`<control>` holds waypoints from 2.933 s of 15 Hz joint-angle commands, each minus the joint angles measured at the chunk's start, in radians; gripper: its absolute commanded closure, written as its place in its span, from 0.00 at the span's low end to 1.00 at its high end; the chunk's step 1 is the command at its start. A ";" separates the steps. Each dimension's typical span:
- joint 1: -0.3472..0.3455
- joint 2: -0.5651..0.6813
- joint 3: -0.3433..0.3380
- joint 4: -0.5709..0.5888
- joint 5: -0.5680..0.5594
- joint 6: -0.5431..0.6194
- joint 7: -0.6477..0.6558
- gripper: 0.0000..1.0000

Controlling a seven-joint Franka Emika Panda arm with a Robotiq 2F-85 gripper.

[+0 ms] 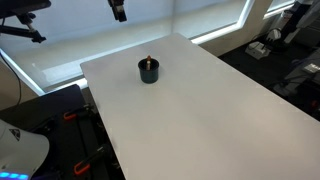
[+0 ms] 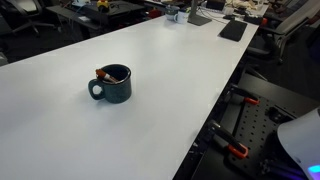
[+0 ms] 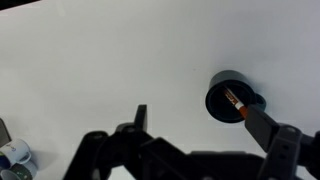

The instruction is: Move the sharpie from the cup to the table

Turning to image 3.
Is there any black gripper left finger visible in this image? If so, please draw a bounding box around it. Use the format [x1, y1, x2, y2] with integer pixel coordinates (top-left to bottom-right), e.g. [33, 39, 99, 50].
[63, 104, 188, 180]

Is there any orange capped sharpie marker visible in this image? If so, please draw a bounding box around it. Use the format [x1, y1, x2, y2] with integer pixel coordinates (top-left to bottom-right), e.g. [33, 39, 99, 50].
[222, 87, 250, 120]

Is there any dark teal speckled mug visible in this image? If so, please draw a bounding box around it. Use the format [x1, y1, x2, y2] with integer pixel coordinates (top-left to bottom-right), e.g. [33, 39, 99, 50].
[204, 69, 268, 124]

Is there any white printed mug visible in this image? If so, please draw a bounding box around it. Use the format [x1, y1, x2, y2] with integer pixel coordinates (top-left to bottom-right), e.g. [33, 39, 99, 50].
[0, 138, 33, 167]

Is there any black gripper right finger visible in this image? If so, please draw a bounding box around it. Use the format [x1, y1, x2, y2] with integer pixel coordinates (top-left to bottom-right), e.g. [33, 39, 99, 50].
[244, 104, 320, 180]

